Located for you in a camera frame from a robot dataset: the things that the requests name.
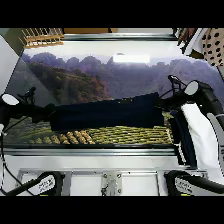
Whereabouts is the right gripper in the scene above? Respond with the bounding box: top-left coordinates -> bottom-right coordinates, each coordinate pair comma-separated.
155,94 -> 177,112

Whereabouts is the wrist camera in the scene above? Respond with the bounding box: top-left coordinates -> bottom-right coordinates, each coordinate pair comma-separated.
18,86 -> 38,104
167,74 -> 183,93

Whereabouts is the stack of brown clothes hangers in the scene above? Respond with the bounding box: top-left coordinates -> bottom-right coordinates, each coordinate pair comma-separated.
19,28 -> 65,49

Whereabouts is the dark brown garment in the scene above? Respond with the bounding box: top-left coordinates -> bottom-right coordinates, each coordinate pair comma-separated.
172,28 -> 198,54

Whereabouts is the dark blue garment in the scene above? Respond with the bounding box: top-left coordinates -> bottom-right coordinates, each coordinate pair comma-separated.
169,109 -> 198,168

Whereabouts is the white black-spotted garment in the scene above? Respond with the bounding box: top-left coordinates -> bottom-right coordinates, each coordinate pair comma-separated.
199,28 -> 224,68

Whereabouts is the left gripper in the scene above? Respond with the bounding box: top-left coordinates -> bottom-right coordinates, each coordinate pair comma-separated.
33,103 -> 56,124

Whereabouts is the black cable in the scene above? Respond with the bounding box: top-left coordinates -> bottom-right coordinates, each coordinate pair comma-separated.
0,131 -> 24,196

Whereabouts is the silver frame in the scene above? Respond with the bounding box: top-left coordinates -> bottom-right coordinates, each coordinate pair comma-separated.
0,143 -> 224,197

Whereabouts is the black garment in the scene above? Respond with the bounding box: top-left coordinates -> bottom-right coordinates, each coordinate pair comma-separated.
49,91 -> 166,133

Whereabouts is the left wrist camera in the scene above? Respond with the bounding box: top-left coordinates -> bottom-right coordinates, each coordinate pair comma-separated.
18,86 -> 38,104

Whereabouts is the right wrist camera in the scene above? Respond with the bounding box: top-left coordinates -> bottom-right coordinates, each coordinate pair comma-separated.
167,74 -> 183,93

